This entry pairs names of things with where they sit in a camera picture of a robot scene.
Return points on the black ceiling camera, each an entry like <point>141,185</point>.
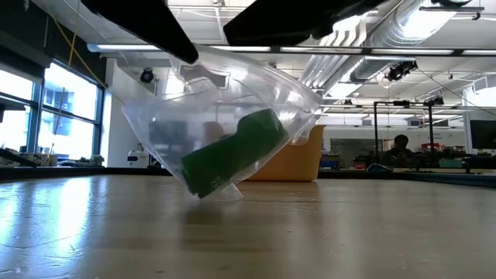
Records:
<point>401,70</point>

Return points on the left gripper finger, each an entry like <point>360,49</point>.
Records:
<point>155,27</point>

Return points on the long ceiling light fixture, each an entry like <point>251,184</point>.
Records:
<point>407,51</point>

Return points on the white and blue machine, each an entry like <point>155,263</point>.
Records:
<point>137,159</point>

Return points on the black camera gantry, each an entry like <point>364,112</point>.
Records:
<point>375,131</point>

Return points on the clear plastic zip bag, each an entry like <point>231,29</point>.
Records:
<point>174,124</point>
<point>315,123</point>

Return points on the yellow plastic bin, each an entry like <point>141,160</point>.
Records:
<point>298,162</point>

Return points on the person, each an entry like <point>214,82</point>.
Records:
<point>399,153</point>

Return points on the black computer monitor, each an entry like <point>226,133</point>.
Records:
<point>482,133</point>

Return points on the large window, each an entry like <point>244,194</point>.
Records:
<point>69,128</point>

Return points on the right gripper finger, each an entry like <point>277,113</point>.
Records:
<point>290,21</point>

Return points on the green elastic bandage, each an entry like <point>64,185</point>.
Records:
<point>236,155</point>

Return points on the black ceiling spotlight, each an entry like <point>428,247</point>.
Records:
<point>147,76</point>

